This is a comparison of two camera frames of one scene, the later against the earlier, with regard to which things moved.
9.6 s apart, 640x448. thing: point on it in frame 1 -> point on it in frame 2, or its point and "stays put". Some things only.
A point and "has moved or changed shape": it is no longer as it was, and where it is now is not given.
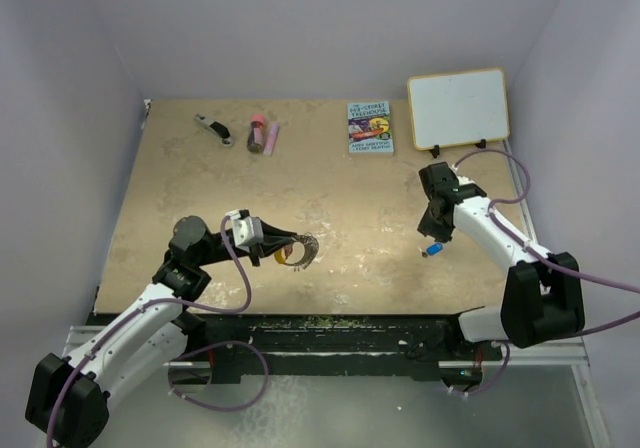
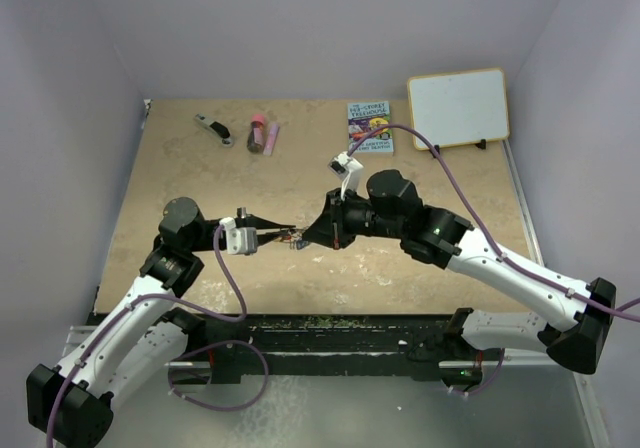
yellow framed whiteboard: [458, 108] stays put
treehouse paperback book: [370, 129] stays put
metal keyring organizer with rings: [311, 247] has moved or changed shape
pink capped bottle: [256, 135] stays put
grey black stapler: [218, 129] stays put
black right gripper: [427, 227] -> [330, 227]
